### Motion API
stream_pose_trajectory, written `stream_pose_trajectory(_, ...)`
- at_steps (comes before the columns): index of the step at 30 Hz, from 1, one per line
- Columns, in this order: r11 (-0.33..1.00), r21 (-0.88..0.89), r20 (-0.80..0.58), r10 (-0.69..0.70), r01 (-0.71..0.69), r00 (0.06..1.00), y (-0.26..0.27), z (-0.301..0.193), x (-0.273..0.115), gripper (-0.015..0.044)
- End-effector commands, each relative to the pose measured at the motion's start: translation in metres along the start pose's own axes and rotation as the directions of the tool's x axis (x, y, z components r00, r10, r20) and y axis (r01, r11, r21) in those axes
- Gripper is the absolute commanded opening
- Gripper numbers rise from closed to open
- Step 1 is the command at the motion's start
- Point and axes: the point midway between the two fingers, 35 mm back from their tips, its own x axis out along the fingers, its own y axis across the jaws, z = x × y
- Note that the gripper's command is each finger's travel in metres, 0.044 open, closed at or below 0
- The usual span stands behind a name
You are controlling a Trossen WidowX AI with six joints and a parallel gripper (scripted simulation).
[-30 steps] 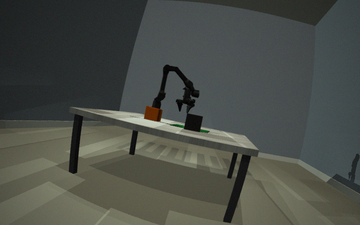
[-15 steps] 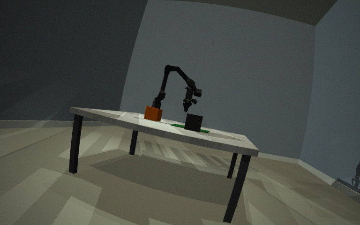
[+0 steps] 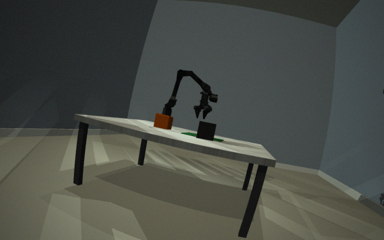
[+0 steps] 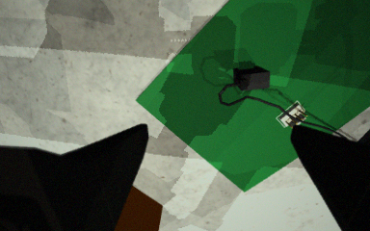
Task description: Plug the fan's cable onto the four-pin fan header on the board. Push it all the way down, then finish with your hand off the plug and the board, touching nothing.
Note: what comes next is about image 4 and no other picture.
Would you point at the black connector plug with cable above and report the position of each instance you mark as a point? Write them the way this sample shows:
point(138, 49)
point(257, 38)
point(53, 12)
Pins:
point(258, 78)

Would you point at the black computer fan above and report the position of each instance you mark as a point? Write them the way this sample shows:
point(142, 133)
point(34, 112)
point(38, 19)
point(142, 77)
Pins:
point(365, 139)

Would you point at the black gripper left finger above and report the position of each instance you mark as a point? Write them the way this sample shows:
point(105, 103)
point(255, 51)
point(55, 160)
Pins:
point(82, 190)

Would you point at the green circuit board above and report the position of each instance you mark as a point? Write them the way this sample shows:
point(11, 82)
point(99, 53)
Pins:
point(318, 55)

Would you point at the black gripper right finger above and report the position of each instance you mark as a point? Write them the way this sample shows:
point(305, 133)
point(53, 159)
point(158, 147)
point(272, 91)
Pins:
point(340, 170)

